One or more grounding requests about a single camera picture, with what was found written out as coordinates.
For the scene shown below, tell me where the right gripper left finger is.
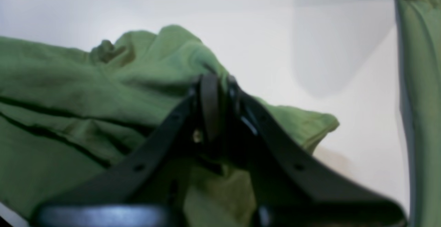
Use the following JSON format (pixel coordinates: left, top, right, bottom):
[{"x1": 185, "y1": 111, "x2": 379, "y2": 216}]
[{"x1": 31, "y1": 75, "x2": 219, "y2": 227}]

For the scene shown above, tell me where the green cloth at left edge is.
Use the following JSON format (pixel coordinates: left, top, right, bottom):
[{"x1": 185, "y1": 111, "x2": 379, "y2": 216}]
[{"x1": 397, "y1": 0, "x2": 441, "y2": 227}]

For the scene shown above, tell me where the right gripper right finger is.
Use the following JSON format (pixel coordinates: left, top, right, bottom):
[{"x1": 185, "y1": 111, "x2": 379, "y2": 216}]
[{"x1": 226, "y1": 76, "x2": 407, "y2": 227}]

